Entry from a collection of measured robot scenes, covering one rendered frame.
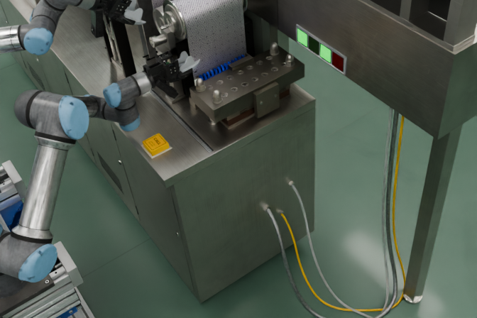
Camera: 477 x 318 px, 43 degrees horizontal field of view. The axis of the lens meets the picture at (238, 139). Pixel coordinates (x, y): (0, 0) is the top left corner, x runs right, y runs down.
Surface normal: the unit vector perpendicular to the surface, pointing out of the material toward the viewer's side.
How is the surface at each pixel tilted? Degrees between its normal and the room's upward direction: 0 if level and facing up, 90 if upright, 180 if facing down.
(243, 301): 0
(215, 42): 90
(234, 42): 90
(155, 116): 0
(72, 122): 85
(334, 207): 0
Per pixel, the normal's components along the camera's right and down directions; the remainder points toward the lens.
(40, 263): 0.89, 0.33
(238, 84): -0.08, -0.72
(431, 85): -0.82, 0.44
